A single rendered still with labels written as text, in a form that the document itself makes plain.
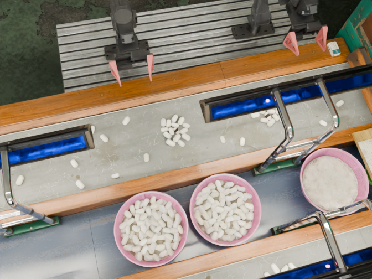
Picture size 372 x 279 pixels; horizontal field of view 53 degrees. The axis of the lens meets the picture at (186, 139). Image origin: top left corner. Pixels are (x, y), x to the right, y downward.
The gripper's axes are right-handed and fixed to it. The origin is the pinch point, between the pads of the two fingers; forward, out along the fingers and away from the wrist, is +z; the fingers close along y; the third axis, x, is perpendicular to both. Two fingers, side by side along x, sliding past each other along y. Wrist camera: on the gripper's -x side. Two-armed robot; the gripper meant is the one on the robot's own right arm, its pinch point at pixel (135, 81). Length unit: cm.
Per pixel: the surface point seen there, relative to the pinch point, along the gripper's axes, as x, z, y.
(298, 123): 33, 14, 63
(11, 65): 108, -84, -73
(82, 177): 33.0, 18.7, -26.0
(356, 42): 25, -14, 96
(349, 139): 30, 26, 80
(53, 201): 30, 26, -37
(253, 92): -4.1, 13.1, 34.9
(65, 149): 0.1, 18.2, -24.3
